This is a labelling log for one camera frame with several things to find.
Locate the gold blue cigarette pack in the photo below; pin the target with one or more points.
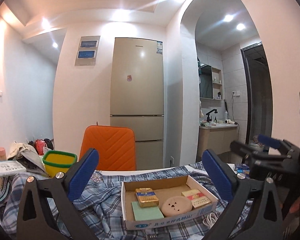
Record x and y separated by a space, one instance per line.
146 197

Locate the red bag on floor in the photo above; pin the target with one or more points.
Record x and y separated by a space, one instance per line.
42 145

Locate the yellow bin with green rim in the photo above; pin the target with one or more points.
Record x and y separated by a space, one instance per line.
58 161

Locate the shallow cardboard box tray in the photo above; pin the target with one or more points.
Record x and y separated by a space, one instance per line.
167 190

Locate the black sink faucet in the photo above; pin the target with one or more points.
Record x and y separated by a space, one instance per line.
208 117

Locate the orange quilted chair back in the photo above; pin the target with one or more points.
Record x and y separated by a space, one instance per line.
115 146

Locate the white hair dryer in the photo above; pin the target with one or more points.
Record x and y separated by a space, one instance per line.
230 122

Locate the bathroom vanity cabinet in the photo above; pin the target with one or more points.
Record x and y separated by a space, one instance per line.
217 138

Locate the blue plaid shirt cloth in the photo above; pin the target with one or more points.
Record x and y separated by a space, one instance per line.
100 205

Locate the pile of beige clothes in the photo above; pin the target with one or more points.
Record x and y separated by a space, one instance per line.
27 156

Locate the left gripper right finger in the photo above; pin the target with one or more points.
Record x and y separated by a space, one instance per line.
264 220

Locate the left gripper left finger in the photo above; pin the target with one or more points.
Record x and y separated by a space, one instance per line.
35 218

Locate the white paper packet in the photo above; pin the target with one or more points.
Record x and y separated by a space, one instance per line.
11 168

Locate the dark blue box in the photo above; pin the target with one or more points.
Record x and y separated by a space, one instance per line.
242 168

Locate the beige three-door refrigerator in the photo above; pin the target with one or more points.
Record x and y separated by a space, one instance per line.
137 97

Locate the red white cigarette pack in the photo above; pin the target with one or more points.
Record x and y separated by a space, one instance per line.
197 198

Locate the round beige plush cushion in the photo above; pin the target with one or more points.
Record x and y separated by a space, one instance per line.
175 206

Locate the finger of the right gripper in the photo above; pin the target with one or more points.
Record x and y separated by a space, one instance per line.
245 152
268 141

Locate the grey wall electrical panel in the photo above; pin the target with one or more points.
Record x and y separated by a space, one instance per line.
87 51

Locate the pink bottle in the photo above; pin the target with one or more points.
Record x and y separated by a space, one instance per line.
3 154

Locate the mirror cabinet with shelves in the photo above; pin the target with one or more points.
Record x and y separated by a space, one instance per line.
210 82

